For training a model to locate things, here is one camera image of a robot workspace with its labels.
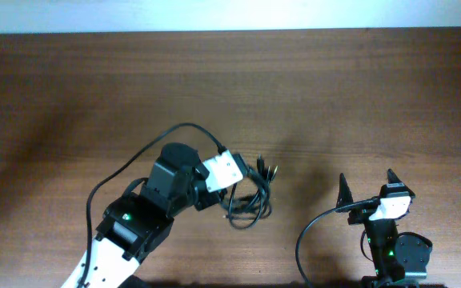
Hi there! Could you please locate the right camera cable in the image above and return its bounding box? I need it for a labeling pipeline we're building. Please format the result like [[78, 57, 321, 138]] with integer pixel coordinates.
[[295, 198, 380, 287]]

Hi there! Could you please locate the black cable bundle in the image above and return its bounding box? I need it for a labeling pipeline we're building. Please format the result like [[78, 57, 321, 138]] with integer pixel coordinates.
[[218, 154, 279, 230]]

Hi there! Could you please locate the left camera cable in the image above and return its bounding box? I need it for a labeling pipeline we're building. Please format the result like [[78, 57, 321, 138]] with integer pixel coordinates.
[[76, 122, 228, 288]]

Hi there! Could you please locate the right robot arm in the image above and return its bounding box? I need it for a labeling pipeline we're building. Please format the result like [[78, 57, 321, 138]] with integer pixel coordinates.
[[336, 169, 433, 287]]

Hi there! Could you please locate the camera cable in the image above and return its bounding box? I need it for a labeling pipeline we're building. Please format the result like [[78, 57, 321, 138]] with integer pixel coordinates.
[[76, 122, 228, 288], [295, 198, 380, 287]]

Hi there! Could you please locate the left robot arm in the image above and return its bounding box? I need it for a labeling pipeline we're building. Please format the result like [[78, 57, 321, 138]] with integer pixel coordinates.
[[62, 142, 246, 288]]

